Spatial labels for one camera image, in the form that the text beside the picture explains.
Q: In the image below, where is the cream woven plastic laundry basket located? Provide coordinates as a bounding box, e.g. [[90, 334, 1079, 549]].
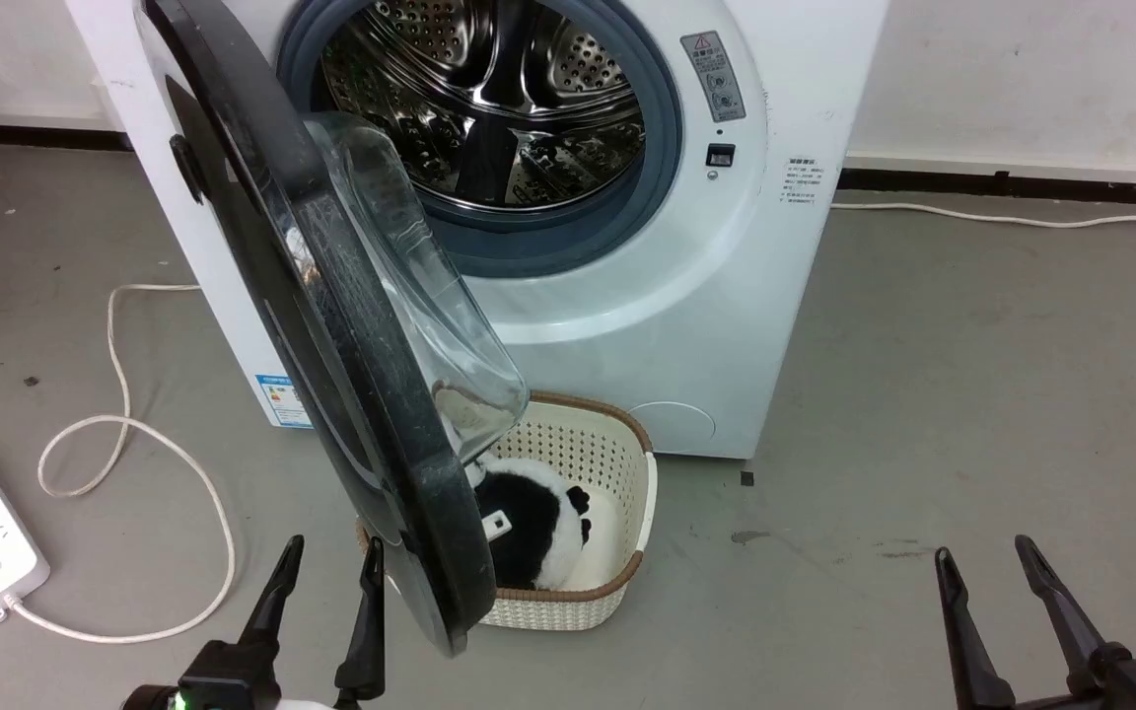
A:
[[356, 391, 659, 632]]

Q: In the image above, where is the blue energy label sticker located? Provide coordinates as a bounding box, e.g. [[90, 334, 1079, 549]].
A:
[[254, 373, 314, 429]]

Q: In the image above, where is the grey rubber door gasket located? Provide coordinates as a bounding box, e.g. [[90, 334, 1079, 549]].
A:
[[277, 0, 683, 280]]

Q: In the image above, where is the stainless steel washer drum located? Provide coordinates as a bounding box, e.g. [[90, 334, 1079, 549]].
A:
[[317, 0, 648, 213]]

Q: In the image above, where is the round white filter cover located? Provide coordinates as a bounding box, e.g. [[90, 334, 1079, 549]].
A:
[[626, 401, 717, 456]]

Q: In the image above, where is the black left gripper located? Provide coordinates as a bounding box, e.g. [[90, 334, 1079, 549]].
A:
[[122, 535, 388, 710]]

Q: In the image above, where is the white power strip cable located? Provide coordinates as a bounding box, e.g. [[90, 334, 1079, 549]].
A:
[[4, 284, 237, 645]]

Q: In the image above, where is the black round glass washer door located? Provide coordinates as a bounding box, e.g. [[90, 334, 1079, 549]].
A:
[[132, 0, 532, 659]]

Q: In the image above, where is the white front-loading washing machine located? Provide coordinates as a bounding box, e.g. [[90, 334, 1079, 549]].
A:
[[65, 0, 892, 462]]

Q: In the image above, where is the black and white panda plush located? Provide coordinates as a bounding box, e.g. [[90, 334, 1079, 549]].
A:
[[474, 459, 618, 593]]

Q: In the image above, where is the grey warning sticker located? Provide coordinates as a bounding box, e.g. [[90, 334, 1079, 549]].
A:
[[679, 32, 747, 124]]

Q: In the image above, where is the thin white floor cable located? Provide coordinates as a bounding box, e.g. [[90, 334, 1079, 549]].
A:
[[832, 200, 1136, 230]]

